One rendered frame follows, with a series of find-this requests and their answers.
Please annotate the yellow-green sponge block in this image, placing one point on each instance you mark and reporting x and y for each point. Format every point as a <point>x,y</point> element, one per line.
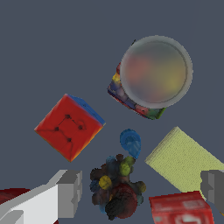
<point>182,159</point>

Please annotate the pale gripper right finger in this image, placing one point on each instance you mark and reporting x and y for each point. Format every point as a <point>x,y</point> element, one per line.
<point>215,186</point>

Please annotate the colourful jar with grey lid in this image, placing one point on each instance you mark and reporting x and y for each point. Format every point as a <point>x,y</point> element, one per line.
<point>154,75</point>

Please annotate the dark red round object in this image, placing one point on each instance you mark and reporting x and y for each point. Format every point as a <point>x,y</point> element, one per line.
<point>11,194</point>

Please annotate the multicoloured knobby toy with blue scoop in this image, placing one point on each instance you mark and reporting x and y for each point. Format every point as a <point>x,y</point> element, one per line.
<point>119,183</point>

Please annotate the red cube with blue side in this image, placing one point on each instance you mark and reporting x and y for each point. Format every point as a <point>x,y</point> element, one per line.
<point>68,128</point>

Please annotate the red box with white print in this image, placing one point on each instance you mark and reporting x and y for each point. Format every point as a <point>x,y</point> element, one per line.
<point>180,208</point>

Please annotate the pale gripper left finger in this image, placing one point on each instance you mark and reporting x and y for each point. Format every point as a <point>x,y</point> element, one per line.
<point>43,198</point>

